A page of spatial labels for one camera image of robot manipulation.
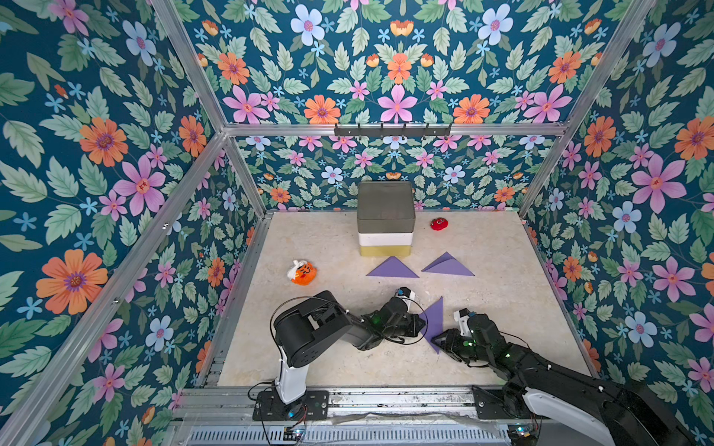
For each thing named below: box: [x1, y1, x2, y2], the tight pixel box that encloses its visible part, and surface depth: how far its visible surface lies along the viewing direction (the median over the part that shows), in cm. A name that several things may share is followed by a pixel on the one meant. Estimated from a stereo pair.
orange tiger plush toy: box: [287, 259, 318, 286], surface depth 97 cm
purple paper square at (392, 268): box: [365, 256, 421, 278], surface depth 105 cm
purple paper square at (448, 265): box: [421, 250, 476, 276], surface depth 103 cm
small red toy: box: [429, 217, 450, 232], surface depth 116 cm
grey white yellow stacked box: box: [357, 180, 416, 258], surface depth 106 cm
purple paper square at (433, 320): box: [418, 296, 444, 355], surface depth 91 cm
